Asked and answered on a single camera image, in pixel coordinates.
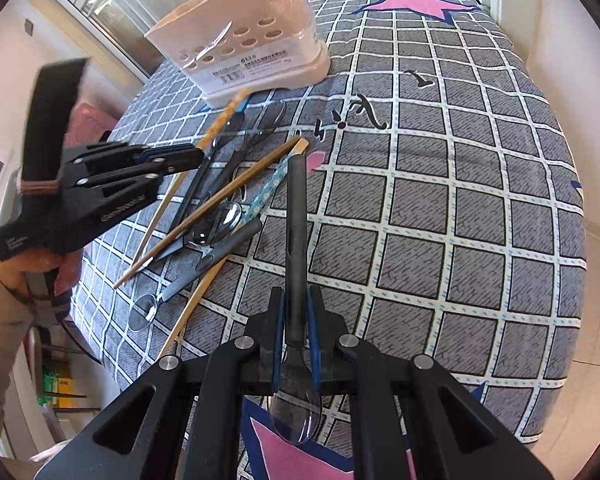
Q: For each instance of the green packet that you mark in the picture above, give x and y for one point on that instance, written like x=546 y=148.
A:
x=55 y=385

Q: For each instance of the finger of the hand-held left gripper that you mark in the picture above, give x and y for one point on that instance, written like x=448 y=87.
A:
x=145 y=172
x=130 y=152

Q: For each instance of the plain brown wooden chopstick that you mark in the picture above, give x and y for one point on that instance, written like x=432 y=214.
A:
x=260 y=170

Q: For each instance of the pink plastic utensil holder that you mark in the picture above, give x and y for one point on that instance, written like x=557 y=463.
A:
x=260 y=55

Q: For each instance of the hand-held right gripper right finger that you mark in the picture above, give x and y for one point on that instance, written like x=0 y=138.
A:
x=313 y=330

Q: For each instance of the window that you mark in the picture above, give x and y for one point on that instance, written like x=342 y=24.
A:
x=105 y=5

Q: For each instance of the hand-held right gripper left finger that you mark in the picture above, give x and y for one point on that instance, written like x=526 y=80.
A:
x=278 y=330

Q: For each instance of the pink cloth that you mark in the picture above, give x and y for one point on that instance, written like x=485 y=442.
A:
x=90 y=122

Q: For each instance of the person's left hand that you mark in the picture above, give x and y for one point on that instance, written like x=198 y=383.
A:
x=30 y=267

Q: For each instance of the wall light switch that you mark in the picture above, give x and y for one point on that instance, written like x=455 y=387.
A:
x=28 y=26

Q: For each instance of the grey checked printed blanket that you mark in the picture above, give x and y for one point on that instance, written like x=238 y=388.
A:
x=430 y=185

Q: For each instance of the pile of chopsticks and spoons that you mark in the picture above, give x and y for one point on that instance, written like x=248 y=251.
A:
x=270 y=185

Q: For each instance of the orange patterned wooden chopstick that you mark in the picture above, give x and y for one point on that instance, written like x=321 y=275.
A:
x=225 y=116

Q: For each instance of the dark metal chair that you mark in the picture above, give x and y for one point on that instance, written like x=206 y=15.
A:
x=55 y=350

